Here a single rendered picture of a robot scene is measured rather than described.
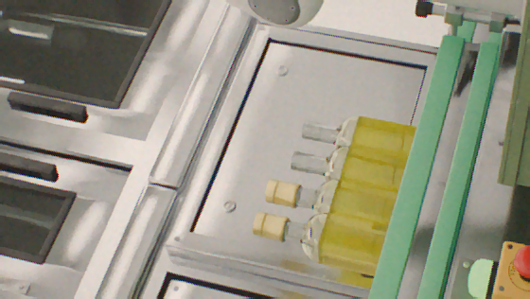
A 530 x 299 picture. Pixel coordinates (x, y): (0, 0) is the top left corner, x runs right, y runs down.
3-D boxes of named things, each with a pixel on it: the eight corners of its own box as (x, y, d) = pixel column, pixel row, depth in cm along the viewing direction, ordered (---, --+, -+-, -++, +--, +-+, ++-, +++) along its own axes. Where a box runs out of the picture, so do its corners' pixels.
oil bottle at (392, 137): (483, 160, 153) (341, 132, 158) (486, 137, 149) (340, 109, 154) (476, 191, 150) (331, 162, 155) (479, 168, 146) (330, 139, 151)
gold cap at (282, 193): (302, 180, 150) (273, 173, 151) (295, 191, 147) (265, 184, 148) (300, 202, 151) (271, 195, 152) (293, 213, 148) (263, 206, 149)
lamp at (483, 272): (497, 274, 120) (471, 269, 121) (501, 254, 116) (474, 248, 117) (489, 308, 117) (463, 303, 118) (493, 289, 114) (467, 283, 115)
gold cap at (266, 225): (291, 226, 148) (260, 219, 149) (289, 212, 145) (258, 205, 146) (283, 247, 146) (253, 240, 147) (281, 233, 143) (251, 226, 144)
